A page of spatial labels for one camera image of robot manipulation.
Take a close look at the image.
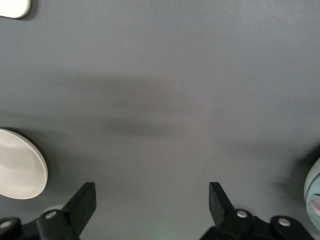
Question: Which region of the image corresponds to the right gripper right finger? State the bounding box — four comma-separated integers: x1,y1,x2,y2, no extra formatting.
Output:
199,181,260,240

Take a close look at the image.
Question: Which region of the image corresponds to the cream rectangular rabbit tray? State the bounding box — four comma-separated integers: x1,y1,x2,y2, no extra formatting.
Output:
0,0,32,19

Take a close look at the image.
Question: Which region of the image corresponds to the pale green electric pot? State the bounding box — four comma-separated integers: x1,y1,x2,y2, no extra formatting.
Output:
303,157,320,224

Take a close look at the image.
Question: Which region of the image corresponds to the round cream plate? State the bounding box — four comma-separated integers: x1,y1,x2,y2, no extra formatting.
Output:
0,127,49,200

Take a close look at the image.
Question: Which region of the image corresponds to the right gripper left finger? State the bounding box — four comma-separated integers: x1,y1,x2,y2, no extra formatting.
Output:
35,181,98,240

